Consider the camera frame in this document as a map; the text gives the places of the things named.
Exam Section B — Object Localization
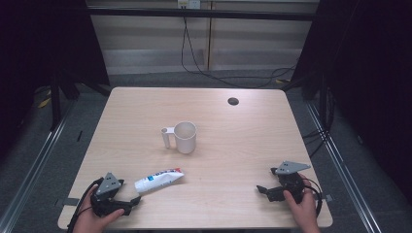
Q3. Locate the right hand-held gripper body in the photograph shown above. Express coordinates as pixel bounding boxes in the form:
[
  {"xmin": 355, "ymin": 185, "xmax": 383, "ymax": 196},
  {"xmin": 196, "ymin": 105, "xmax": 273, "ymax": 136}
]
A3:
[{"xmin": 266, "ymin": 160, "xmax": 312, "ymax": 204}]

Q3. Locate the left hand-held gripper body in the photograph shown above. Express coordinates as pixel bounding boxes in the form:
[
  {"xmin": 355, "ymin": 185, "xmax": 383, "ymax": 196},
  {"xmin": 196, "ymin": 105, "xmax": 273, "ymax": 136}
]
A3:
[{"xmin": 89, "ymin": 172, "xmax": 133, "ymax": 218}]

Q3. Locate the white toothpaste tube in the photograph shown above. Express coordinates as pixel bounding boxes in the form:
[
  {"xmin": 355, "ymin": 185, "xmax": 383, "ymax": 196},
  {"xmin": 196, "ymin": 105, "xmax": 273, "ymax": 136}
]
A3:
[{"xmin": 133, "ymin": 167, "xmax": 186, "ymax": 195}]

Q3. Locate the person's right hand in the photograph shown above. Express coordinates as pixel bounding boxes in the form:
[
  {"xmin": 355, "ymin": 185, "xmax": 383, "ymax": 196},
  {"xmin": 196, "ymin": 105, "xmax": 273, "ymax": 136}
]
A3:
[{"xmin": 282, "ymin": 174, "xmax": 323, "ymax": 233}]

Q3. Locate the person's left hand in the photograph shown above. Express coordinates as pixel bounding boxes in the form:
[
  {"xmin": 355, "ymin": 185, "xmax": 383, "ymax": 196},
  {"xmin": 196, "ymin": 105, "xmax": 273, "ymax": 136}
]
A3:
[{"xmin": 72, "ymin": 185, "xmax": 125, "ymax": 233}]

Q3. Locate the grey tape strip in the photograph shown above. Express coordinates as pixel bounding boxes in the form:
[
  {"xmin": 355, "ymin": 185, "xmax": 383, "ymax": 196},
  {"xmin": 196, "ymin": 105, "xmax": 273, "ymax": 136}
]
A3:
[
  {"xmin": 312, "ymin": 193, "xmax": 334, "ymax": 203},
  {"xmin": 53, "ymin": 197, "xmax": 81, "ymax": 209}
]

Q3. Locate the black metal stand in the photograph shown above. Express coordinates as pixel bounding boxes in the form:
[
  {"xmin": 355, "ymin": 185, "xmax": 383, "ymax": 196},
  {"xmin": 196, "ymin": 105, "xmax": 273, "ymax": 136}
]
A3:
[{"xmin": 49, "ymin": 73, "xmax": 63, "ymax": 132}]

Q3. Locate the yellow floor tag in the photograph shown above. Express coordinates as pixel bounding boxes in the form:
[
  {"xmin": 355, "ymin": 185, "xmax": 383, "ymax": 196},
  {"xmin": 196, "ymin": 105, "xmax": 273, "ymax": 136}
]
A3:
[{"xmin": 36, "ymin": 96, "xmax": 52, "ymax": 110}]

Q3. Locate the black curtain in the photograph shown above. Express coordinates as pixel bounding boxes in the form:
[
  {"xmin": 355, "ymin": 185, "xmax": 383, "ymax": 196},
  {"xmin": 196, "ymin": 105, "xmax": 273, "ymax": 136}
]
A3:
[
  {"xmin": 0, "ymin": 0, "xmax": 112, "ymax": 163},
  {"xmin": 281, "ymin": 0, "xmax": 412, "ymax": 198}
]

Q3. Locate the black horizontal metal bar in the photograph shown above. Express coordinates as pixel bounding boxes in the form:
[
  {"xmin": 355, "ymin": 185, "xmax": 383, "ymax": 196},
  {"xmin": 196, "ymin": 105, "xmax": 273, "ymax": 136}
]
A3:
[{"xmin": 86, "ymin": 7, "xmax": 321, "ymax": 22}]

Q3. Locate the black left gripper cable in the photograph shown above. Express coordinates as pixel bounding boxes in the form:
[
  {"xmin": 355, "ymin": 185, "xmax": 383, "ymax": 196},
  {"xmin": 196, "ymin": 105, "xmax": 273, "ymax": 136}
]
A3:
[{"xmin": 65, "ymin": 177, "xmax": 105, "ymax": 233}]

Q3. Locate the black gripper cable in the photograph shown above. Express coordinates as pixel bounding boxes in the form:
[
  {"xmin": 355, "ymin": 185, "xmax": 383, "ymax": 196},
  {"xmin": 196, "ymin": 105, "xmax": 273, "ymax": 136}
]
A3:
[
  {"xmin": 302, "ymin": 177, "xmax": 325, "ymax": 218},
  {"xmin": 65, "ymin": 177, "xmax": 105, "ymax": 233}
]

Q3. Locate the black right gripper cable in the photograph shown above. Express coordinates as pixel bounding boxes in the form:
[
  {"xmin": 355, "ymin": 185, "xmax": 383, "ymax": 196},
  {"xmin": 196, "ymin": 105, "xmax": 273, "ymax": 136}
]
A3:
[{"xmin": 302, "ymin": 177, "xmax": 325, "ymax": 218}]

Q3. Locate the metal floor rail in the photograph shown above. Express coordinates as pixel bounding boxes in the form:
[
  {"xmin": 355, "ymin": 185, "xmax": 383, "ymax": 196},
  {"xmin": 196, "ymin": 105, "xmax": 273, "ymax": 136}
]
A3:
[
  {"xmin": 305, "ymin": 100, "xmax": 383, "ymax": 233},
  {"xmin": 0, "ymin": 106, "xmax": 76, "ymax": 233}
]

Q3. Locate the black floor cable bundle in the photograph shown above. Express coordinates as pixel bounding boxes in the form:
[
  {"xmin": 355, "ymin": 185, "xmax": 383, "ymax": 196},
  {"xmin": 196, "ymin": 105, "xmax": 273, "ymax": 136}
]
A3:
[{"xmin": 301, "ymin": 84, "xmax": 336, "ymax": 160}]

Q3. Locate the white cup with handle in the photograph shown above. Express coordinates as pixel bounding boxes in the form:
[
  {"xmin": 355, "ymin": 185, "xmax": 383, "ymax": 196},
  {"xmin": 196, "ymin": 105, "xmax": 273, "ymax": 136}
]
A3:
[{"xmin": 160, "ymin": 120, "xmax": 198, "ymax": 155}]

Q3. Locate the black wall cable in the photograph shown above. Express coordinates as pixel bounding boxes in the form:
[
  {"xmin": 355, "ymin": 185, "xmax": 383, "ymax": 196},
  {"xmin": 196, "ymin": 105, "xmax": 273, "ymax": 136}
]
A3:
[{"xmin": 180, "ymin": 15, "xmax": 298, "ymax": 89}]

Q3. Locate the white wall power outlet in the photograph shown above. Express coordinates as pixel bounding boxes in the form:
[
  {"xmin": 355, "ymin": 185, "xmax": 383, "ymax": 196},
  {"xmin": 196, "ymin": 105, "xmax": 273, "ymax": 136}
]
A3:
[{"xmin": 177, "ymin": 0, "xmax": 202, "ymax": 10}]

